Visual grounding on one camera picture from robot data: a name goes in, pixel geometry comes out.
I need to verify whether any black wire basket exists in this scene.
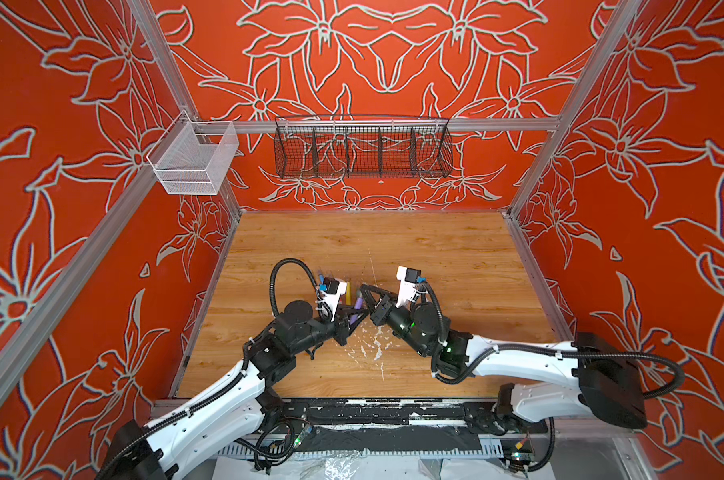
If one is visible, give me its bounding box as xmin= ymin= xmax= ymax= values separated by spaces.
xmin=273 ymin=115 xmax=455 ymax=180

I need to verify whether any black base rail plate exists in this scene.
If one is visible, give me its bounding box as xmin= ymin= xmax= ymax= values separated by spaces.
xmin=245 ymin=398 xmax=548 ymax=450

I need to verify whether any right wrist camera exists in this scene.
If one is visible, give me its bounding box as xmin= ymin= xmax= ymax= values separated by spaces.
xmin=396 ymin=266 xmax=423 ymax=307

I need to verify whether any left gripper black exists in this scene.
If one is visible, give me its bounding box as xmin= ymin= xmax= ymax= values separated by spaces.
xmin=290 ymin=301 xmax=365 ymax=356

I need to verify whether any purple marker pen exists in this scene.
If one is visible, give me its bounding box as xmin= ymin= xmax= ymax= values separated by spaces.
xmin=349 ymin=297 xmax=366 ymax=326

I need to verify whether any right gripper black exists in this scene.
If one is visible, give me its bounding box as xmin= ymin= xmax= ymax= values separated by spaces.
xmin=357 ymin=286 xmax=432 ymax=362

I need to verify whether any white mesh basket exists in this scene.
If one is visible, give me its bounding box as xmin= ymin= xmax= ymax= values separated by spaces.
xmin=147 ymin=119 xmax=239 ymax=196

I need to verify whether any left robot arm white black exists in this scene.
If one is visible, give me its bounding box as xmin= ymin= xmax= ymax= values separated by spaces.
xmin=96 ymin=258 xmax=375 ymax=479

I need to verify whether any grey cable duct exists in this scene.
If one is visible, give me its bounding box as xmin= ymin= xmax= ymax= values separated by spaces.
xmin=157 ymin=439 xmax=504 ymax=462

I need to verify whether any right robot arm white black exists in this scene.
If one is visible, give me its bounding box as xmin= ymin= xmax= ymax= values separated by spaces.
xmin=359 ymin=281 xmax=686 ymax=430

